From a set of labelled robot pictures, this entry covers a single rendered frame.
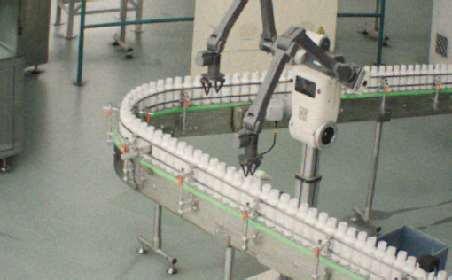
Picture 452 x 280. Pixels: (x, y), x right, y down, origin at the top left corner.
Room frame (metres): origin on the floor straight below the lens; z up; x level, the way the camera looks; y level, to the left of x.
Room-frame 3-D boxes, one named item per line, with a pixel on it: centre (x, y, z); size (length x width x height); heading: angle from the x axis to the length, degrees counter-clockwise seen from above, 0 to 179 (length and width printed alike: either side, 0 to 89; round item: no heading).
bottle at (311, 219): (4.03, -0.39, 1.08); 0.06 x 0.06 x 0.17
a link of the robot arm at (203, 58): (4.74, 0.11, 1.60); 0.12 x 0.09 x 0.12; 134
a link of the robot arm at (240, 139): (4.31, -0.08, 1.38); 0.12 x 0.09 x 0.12; 133
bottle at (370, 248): (3.76, -0.63, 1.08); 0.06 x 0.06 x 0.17
